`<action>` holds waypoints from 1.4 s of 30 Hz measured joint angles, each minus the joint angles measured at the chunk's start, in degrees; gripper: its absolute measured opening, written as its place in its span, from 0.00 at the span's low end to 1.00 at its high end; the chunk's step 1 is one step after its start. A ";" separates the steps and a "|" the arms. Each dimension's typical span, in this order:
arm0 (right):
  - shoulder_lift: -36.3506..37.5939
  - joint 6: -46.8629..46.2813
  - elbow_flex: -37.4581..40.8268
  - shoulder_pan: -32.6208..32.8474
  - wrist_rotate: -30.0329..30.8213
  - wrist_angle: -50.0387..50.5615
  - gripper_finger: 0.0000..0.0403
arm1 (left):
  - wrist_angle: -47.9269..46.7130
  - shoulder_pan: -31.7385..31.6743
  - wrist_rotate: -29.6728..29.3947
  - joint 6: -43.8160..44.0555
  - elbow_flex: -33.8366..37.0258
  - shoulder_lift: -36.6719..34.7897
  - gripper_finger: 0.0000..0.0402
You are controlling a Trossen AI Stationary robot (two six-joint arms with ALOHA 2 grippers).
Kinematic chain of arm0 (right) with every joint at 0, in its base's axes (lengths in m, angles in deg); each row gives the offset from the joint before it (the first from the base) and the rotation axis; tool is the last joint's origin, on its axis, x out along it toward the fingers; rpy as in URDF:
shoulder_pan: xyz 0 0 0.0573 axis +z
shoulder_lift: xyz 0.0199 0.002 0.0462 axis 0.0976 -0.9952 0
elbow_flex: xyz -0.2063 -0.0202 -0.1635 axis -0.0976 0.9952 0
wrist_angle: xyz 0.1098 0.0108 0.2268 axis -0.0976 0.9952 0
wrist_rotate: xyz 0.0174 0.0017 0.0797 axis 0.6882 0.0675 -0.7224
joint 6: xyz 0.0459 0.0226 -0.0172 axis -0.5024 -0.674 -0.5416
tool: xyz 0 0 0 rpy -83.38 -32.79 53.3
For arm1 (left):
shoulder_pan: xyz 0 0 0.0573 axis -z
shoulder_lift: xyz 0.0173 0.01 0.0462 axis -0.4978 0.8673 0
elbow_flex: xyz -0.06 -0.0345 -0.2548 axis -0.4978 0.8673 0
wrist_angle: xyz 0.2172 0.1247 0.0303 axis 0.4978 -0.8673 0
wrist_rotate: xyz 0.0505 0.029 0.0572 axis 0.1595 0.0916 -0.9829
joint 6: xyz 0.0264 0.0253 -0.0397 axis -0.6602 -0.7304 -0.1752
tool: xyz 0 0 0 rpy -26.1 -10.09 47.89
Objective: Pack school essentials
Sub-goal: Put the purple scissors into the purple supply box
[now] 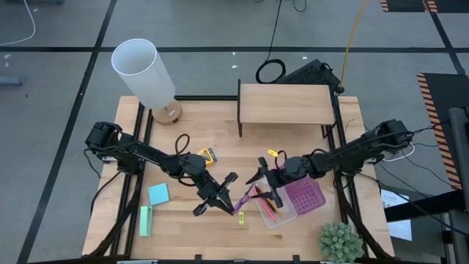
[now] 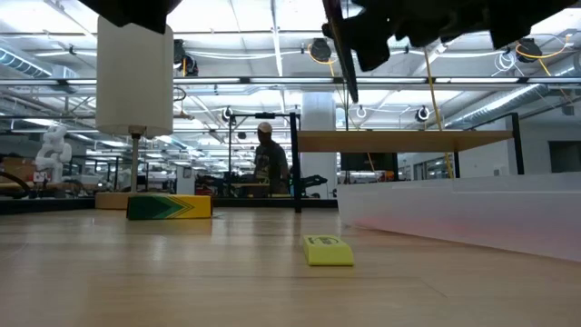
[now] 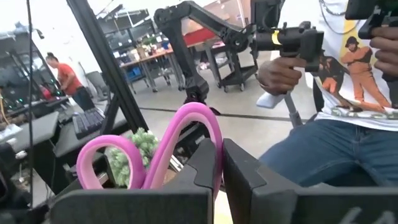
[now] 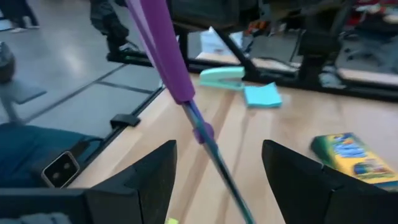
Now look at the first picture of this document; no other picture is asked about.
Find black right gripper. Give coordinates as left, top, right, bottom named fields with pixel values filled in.
left=245, top=156, right=291, bottom=209

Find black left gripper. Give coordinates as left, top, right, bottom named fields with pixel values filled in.
left=193, top=172, right=239, bottom=216

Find black marker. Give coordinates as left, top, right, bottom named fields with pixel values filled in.
left=254, top=184, right=274, bottom=206

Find purple handled scissors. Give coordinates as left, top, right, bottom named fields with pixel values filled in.
left=233, top=182, right=256, bottom=216

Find pink pen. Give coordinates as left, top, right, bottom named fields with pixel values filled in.
left=251, top=186, right=277, bottom=222

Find yellow pencil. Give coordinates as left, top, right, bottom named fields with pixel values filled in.
left=264, top=196, right=284, bottom=218

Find clear pencil case purple lid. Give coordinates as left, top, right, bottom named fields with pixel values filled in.
left=250, top=173, right=328, bottom=230

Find yellow green crayon box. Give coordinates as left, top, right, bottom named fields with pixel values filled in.
left=196, top=147, right=218, bottom=167

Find blue sticky note pad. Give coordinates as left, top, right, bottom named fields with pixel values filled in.
left=147, top=182, right=171, bottom=207

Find mint green block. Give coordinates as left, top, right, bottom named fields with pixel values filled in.
left=139, top=205, right=154, bottom=238

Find wooden shelf riser black legs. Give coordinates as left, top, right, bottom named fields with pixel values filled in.
left=237, top=78, right=341, bottom=139

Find green potted plant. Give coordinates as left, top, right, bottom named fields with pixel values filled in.
left=317, top=221, right=366, bottom=264

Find black computer tower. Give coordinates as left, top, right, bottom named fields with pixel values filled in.
left=281, top=58, right=342, bottom=89

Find white paper sheet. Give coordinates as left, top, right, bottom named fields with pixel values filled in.
left=380, top=188, right=413, bottom=242

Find white shade table lamp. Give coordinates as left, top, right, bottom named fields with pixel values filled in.
left=110, top=37, right=183, bottom=127

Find black metal beam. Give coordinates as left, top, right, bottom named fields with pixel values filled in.
left=383, top=188, right=469, bottom=224

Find black hazard striped mat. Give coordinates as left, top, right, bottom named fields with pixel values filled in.
left=416, top=72, right=469, bottom=191
left=379, top=0, right=469, bottom=14

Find grey floor bar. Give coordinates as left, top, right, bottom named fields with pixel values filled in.
left=0, top=76, right=29, bottom=87

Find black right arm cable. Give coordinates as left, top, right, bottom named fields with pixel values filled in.
left=275, top=149, right=289, bottom=170

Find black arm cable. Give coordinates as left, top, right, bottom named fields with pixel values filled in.
left=275, top=149, right=289, bottom=170
left=174, top=133, right=191, bottom=158

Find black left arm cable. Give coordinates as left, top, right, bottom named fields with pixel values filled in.
left=174, top=133, right=191, bottom=158

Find black table frame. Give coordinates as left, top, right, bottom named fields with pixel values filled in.
left=87, top=94, right=399, bottom=264

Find black coiled cable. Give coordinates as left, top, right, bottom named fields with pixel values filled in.
left=254, top=0, right=287, bottom=85

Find white looped cable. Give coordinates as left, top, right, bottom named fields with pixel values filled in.
left=382, top=142, right=416, bottom=164

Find yellow hanging cable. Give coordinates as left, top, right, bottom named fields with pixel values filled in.
left=338, top=0, right=368, bottom=92

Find grey metal post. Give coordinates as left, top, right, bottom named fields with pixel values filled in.
left=447, top=106, right=469, bottom=264

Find white floor cable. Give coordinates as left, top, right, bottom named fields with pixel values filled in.
left=0, top=0, right=37, bottom=47

